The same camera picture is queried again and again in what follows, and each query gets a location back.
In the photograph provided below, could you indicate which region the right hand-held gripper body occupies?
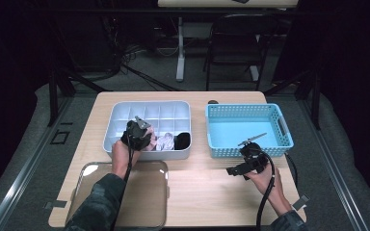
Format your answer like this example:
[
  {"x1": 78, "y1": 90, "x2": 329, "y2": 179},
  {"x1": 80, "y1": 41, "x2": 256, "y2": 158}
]
[{"x1": 237, "y1": 132, "x2": 270, "y2": 176}]

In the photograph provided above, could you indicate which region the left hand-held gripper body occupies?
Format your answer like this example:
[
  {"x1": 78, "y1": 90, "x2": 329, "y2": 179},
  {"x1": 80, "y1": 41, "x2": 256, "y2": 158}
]
[{"x1": 120, "y1": 115, "x2": 154, "y2": 151}]

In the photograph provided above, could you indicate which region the pink sock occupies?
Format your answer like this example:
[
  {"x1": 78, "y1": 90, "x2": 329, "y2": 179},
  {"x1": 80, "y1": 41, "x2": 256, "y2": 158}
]
[{"x1": 142, "y1": 126, "x2": 159, "y2": 152}]

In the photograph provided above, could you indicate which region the white sock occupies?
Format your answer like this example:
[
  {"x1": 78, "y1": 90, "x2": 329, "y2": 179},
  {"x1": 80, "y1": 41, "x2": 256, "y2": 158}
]
[{"x1": 155, "y1": 131, "x2": 175, "y2": 152}]

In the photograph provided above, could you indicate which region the white compartment organizer box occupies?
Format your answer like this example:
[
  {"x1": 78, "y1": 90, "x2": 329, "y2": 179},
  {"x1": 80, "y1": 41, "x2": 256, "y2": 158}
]
[{"x1": 102, "y1": 100, "x2": 193, "y2": 161}]

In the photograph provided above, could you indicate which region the black sock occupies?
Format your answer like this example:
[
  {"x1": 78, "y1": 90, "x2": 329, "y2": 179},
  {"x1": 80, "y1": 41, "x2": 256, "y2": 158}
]
[{"x1": 173, "y1": 131, "x2": 192, "y2": 151}]

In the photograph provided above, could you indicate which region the blue plastic basket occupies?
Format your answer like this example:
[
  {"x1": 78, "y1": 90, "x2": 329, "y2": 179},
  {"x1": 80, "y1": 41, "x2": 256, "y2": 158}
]
[{"x1": 204, "y1": 102, "x2": 295, "y2": 159}]

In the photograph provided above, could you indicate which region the clear plastic box lid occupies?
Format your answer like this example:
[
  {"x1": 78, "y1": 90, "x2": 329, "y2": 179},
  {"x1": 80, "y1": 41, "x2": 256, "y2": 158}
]
[{"x1": 65, "y1": 160, "x2": 170, "y2": 231}]

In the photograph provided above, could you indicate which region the person's right hand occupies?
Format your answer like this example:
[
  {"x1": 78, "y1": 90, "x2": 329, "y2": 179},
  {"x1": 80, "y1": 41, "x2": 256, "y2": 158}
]
[{"x1": 245, "y1": 163, "x2": 282, "y2": 201}]

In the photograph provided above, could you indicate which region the person's left hand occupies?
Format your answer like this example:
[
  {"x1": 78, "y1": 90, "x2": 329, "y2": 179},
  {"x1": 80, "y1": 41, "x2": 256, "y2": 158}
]
[{"x1": 111, "y1": 140, "x2": 143, "y2": 181}]

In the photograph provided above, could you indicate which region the grey tape strip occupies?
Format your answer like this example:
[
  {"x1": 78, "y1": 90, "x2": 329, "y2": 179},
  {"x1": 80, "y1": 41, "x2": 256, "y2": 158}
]
[
  {"x1": 43, "y1": 199, "x2": 67, "y2": 210},
  {"x1": 290, "y1": 193, "x2": 311, "y2": 212}
]

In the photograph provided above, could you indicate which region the black metal stand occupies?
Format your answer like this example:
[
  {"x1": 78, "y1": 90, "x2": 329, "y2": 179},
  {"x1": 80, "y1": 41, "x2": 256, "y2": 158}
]
[
  {"x1": 46, "y1": 67, "x2": 77, "y2": 127},
  {"x1": 264, "y1": 67, "x2": 323, "y2": 131}
]

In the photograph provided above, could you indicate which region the black square tape outline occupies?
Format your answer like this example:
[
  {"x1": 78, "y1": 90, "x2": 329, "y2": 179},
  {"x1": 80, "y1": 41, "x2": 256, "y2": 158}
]
[{"x1": 49, "y1": 129, "x2": 71, "y2": 145}]

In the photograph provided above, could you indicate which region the white desk leg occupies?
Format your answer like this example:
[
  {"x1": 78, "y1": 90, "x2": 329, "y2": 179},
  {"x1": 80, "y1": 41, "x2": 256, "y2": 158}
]
[{"x1": 175, "y1": 16, "x2": 187, "y2": 83}]

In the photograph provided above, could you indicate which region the black folding chair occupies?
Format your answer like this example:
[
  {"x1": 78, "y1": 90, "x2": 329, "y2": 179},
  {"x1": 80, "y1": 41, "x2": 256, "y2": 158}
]
[{"x1": 202, "y1": 13, "x2": 279, "y2": 91}]

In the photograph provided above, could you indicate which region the right hand-held gripper cable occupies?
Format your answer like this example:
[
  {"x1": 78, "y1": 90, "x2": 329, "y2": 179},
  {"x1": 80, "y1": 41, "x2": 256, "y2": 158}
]
[{"x1": 254, "y1": 151, "x2": 277, "y2": 231}]

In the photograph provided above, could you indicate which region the hand-held gripper cable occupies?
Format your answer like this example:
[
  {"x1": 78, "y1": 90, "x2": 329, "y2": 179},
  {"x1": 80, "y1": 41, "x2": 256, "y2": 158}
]
[
  {"x1": 254, "y1": 151, "x2": 277, "y2": 231},
  {"x1": 108, "y1": 134, "x2": 137, "y2": 231}
]

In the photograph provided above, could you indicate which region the left hand-held gripper cable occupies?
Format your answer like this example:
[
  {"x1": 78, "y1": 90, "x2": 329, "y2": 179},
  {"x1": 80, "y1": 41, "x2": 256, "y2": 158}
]
[{"x1": 108, "y1": 134, "x2": 137, "y2": 231}]

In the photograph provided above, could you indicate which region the black floor cable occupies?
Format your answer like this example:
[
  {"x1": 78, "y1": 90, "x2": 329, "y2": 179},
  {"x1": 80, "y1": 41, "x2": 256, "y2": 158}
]
[{"x1": 119, "y1": 62, "x2": 181, "y2": 92}]

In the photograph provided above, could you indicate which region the metal floor rail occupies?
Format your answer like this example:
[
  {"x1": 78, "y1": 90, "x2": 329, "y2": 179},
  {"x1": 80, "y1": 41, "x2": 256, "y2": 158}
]
[
  {"x1": 297, "y1": 99, "x2": 370, "y2": 231},
  {"x1": 0, "y1": 95, "x2": 75, "y2": 231}
]

